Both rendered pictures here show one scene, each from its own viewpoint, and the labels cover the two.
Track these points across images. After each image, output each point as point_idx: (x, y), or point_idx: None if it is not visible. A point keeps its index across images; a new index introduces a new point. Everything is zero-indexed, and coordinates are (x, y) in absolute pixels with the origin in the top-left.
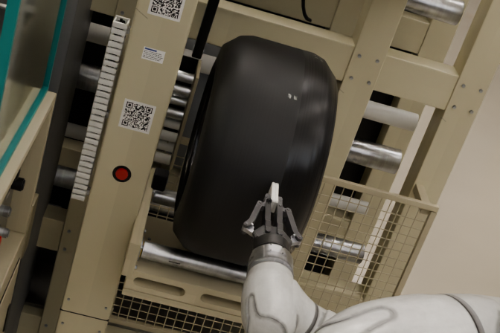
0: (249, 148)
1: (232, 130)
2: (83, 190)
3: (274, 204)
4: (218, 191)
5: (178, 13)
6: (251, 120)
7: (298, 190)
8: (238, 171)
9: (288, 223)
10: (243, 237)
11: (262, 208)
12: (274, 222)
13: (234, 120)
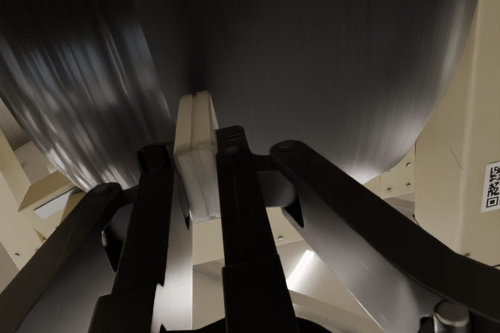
0: (333, 154)
1: (393, 154)
2: None
3: (204, 200)
4: None
5: (489, 176)
6: None
7: (93, 134)
8: (354, 90)
9: (86, 313)
10: None
11: (271, 190)
12: (172, 228)
13: (387, 164)
